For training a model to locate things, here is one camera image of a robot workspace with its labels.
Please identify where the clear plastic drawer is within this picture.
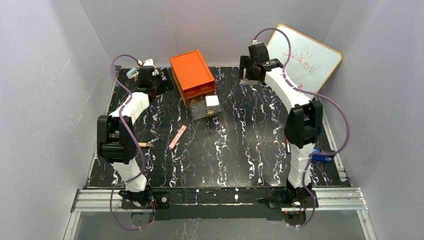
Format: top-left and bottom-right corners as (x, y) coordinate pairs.
(189, 95), (226, 120)

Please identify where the white cube box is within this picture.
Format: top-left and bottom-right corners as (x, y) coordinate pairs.
(205, 95), (220, 108)

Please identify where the white printed box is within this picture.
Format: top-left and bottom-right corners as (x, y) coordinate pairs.
(240, 79), (260, 85)

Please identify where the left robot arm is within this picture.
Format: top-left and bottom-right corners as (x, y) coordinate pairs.
(96, 64), (166, 193)

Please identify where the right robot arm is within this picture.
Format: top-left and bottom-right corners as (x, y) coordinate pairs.
(169, 40), (323, 190)

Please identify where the wooden makeup brush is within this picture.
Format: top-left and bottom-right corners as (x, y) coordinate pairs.
(138, 142), (154, 148)

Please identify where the orange drawer organizer box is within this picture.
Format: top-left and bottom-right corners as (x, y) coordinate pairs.
(169, 49), (216, 108)

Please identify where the yellow framed whiteboard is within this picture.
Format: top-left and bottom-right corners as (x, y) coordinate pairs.
(267, 24), (343, 93)

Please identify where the pink lipstick box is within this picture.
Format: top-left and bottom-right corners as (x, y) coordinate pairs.
(168, 125), (187, 150)

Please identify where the blue black stapler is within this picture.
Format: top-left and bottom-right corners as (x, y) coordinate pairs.
(311, 148), (336, 163)

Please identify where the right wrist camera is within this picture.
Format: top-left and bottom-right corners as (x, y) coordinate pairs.
(251, 39), (259, 46)

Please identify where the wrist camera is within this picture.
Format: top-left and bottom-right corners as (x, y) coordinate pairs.
(142, 58), (156, 68)
(251, 39), (259, 46)

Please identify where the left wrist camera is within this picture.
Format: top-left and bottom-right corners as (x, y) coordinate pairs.
(142, 58), (156, 68)

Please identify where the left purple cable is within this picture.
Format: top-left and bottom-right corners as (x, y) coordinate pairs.
(110, 54), (157, 231)

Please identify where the purple cable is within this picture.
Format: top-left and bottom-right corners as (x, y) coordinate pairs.
(110, 54), (157, 231)
(253, 27), (351, 229)

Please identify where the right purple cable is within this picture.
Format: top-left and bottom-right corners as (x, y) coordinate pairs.
(253, 27), (351, 229)

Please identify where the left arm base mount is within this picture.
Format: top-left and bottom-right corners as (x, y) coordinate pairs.
(118, 188), (171, 210)

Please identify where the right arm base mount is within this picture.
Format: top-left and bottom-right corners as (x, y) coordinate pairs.
(263, 188), (319, 209)

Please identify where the aluminium rail frame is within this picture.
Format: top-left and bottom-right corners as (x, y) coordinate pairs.
(64, 187), (376, 240)

